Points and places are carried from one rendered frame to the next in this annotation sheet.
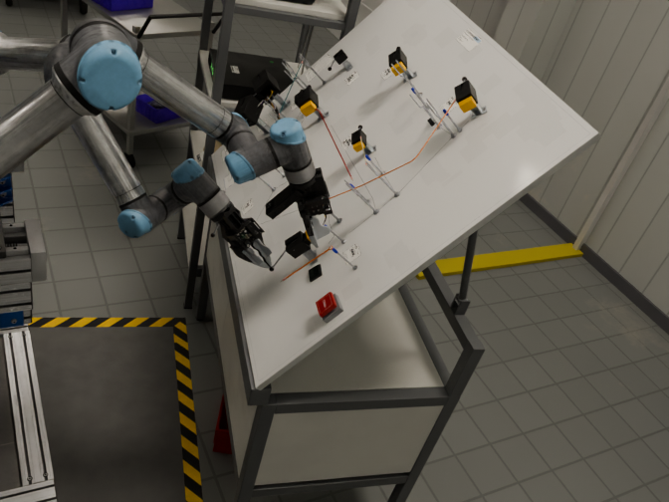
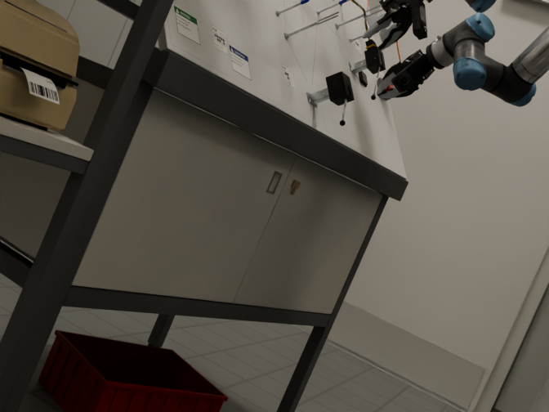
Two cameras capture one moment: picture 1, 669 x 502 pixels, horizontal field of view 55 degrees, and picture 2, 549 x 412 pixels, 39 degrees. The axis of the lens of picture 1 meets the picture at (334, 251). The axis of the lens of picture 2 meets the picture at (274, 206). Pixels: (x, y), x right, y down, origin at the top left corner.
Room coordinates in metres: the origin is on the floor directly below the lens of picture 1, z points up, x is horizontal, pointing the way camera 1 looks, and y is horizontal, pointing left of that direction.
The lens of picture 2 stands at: (2.75, 1.87, 0.76)
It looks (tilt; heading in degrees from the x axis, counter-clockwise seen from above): 3 degrees down; 236
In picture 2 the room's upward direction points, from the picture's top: 23 degrees clockwise
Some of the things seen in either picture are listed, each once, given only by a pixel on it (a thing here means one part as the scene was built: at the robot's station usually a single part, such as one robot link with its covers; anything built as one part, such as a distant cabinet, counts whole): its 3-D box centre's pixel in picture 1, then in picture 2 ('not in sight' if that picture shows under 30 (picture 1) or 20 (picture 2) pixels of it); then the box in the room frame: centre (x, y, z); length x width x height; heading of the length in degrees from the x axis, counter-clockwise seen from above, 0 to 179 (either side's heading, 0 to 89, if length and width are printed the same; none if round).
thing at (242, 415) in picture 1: (238, 367); (314, 243); (1.42, 0.19, 0.60); 0.55 x 0.03 x 0.39; 24
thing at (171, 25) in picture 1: (136, 62); not in sight; (3.69, 1.50, 0.49); 1.04 x 0.61 x 0.98; 49
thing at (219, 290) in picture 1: (220, 258); (196, 210); (1.93, 0.41, 0.60); 0.55 x 0.02 x 0.39; 24
